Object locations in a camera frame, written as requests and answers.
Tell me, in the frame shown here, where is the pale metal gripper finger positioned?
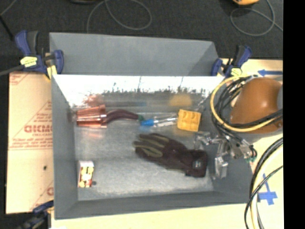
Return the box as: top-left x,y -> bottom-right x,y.
193,131 -> 224,150
213,144 -> 230,180

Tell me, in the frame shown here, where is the yellow square sponge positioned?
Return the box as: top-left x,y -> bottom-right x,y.
177,109 -> 202,132

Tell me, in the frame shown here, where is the dark brown glove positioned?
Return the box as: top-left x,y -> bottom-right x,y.
132,133 -> 208,178

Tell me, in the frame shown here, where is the clear pen with blue cap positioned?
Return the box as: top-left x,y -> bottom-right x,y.
139,113 -> 179,129

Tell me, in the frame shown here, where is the grey metal bin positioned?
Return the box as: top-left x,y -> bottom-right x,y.
49,32 -> 254,219

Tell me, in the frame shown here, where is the small red and yellow box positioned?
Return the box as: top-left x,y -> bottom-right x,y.
77,160 -> 95,188

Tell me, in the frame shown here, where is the brown cardboard board red print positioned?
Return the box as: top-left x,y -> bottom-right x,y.
5,71 -> 55,215

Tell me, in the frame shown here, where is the red-handled dark maroon tool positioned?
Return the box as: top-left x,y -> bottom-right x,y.
75,104 -> 139,129

